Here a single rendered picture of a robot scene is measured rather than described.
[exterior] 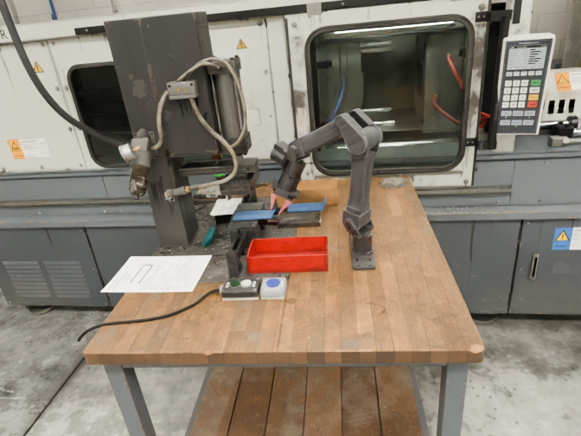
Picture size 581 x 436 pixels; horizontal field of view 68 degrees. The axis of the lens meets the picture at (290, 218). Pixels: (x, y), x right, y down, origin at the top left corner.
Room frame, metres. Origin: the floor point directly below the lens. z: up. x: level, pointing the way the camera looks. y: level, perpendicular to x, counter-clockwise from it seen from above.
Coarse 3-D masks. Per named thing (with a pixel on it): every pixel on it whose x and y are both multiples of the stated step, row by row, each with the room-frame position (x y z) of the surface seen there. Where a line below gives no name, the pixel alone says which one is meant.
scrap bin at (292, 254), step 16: (256, 240) 1.26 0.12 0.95; (272, 240) 1.25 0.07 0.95; (288, 240) 1.25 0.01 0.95; (304, 240) 1.24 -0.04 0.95; (320, 240) 1.23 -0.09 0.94; (256, 256) 1.24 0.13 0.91; (272, 256) 1.14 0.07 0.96; (288, 256) 1.13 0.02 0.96; (304, 256) 1.12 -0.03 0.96; (320, 256) 1.12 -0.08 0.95; (256, 272) 1.14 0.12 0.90; (272, 272) 1.14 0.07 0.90
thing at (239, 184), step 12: (240, 156) 1.40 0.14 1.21; (180, 168) 1.41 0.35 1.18; (192, 168) 1.39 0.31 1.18; (204, 168) 1.39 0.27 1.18; (216, 168) 1.38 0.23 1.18; (228, 168) 1.38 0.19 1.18; (240, 168) 1.37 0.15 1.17; (252, 168) 1.36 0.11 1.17; (240, 180) 1.34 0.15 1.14; (252, 180) 1.36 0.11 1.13; (228, 192) 1.31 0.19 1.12; (240, 192) 1.31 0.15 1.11
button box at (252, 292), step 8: (232, 280) 1.07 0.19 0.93; (240, 280) 1.07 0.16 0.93; (256, 280) 1.06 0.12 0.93; (224, 288) 1.04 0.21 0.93; (232, 288) 1.03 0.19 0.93; (240, 288) 1.03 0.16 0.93; (248, 288) 1.03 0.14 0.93; (256, 288) 1.02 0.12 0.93; (224, 296) 1.02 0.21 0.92; (232, 296) 1.02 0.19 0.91; (240, 296) 1.01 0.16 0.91; (248, 296) 1.01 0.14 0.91; (256, 296) 1.01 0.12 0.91; (192, 304) 1.01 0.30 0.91; (176, 312) 0.98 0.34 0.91; (128, 320) 0.96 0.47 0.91; (136, 320) 0.96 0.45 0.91; (144, 320) 0.96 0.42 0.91; (96, 328) 0.96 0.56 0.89; (80, 336) 0.97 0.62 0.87
